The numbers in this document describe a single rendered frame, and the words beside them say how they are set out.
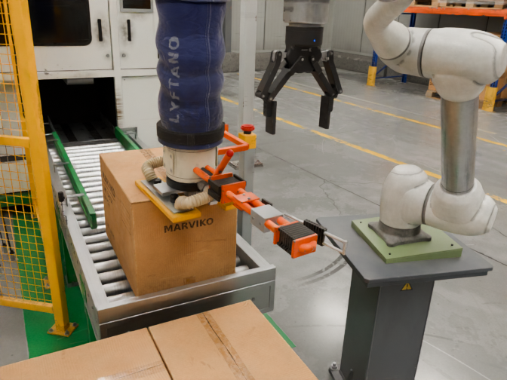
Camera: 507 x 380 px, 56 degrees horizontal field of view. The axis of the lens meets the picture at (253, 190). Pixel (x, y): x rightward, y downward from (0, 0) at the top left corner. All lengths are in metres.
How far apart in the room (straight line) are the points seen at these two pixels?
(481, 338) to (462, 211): 1.28
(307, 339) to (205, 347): 1.02
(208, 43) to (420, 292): 1.21
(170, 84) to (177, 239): 0.59
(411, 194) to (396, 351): 0.68
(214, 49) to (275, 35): 11.03
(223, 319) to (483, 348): 1.51
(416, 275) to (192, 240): 0.81
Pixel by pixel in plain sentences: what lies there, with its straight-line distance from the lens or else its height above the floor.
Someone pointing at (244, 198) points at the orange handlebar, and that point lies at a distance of 1.37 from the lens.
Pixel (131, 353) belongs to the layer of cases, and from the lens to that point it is 1.66.
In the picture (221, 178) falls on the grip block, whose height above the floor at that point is 1.09.
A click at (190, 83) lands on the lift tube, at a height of 1.36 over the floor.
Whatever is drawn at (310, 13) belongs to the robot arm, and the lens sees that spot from 0.97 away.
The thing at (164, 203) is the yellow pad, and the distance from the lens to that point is 1.62.
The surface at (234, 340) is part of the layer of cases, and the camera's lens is 1.68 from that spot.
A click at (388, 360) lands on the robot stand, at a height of 0.26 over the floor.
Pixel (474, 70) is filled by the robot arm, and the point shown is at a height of 1.46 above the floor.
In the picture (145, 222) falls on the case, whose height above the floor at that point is 0.87.
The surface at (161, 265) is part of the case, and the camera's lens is 1.82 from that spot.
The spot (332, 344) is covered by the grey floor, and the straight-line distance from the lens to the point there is 2.57.
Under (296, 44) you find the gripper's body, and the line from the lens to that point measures 0.98.
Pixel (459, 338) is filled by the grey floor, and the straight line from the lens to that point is 2.83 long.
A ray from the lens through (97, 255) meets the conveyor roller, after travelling 2.22.
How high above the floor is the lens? 1.60
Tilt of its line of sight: 22 degrees down
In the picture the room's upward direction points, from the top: 2 degrees clockwise
